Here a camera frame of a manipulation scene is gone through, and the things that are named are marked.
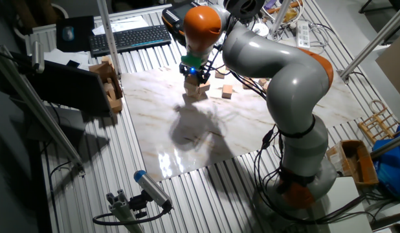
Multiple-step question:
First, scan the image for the white marble pattern mat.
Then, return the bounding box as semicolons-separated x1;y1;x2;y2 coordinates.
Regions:
121;38;368;183

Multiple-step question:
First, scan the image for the white round puck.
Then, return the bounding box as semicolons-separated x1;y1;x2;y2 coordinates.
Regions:
251;22;271;38

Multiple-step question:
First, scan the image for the dark computer mouse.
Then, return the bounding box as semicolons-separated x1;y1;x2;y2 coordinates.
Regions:
61;25;76;42

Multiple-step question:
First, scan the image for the short aluminium mount profile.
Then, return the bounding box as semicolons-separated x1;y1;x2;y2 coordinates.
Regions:
106;188;146;233

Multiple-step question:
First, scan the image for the white power strip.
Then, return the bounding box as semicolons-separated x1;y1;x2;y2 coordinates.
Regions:
295;20;311;49

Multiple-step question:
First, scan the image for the silver depth camera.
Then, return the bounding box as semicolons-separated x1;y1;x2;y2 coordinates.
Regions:
30;40;46;74

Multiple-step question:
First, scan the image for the black camera clamp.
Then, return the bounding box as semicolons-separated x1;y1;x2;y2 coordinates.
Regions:
128;190;153;219

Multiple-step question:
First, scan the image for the wooden lattice rack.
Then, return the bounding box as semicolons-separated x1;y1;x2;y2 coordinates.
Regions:
357;99;400;145

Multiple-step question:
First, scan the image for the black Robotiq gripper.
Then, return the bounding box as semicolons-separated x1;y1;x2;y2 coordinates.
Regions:
179;63;212;84

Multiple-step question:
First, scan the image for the black monitor screen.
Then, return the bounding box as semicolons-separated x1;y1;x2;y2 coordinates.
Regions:
23;59;114;115

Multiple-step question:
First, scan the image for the brown cardboard box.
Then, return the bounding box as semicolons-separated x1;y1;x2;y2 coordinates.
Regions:
88;61;124;114

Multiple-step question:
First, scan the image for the silver camera with blue end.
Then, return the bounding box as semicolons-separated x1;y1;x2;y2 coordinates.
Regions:
133;169;173;210

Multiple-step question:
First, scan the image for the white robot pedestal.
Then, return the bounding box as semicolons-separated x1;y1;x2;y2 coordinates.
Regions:
319;176;374;233

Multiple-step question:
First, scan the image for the aluminium profile post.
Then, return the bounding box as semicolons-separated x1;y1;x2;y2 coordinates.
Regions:
96;0;122;78
337;1;400;82
269;0;292;37

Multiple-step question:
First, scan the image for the orange black teach pendant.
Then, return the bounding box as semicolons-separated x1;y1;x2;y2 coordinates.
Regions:
161;1;201;46

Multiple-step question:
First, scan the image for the black computer keyboard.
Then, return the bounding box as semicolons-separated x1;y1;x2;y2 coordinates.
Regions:
89;24;173;58

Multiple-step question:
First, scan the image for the black filament spool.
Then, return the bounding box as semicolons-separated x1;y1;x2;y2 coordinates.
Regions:
223;0;266;24

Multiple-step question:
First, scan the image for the black mouse pad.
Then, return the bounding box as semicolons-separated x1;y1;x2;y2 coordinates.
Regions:
55;15;96;53

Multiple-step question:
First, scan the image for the white paper sheet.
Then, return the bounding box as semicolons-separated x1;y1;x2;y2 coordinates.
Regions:
91;15;150;36

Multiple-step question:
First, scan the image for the black camera cable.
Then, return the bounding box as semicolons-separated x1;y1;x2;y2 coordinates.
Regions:
92;202;173;227

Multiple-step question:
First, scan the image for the brown cardboard sheet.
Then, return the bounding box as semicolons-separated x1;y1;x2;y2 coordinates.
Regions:
375;30;400;104

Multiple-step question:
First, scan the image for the slanted aluminium profile beam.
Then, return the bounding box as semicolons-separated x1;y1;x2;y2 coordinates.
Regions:
0;45;87;177

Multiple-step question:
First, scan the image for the blue bag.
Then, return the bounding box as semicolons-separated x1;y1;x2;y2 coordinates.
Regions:
371;124;400;199

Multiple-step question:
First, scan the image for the orange brown bin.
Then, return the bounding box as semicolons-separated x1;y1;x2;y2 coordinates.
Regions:
326;139;379;188

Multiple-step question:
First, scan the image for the stack of white papers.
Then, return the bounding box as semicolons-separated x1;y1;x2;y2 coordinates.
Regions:
43;48;91;71

